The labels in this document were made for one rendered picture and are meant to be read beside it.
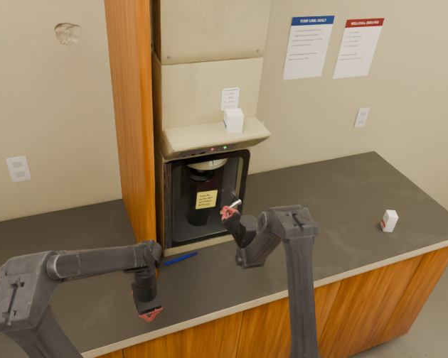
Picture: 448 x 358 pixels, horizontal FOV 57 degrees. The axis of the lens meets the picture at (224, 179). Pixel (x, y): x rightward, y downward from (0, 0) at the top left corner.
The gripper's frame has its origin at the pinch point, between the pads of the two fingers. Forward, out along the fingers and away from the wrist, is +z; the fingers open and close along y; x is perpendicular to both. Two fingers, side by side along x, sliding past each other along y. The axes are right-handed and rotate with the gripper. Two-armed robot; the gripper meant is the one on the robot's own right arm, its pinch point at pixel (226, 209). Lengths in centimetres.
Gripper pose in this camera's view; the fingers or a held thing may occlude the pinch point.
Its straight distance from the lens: 149.8
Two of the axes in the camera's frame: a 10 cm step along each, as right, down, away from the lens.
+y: -4.3, -5.9, -6.9
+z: -3.7, -5.8, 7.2
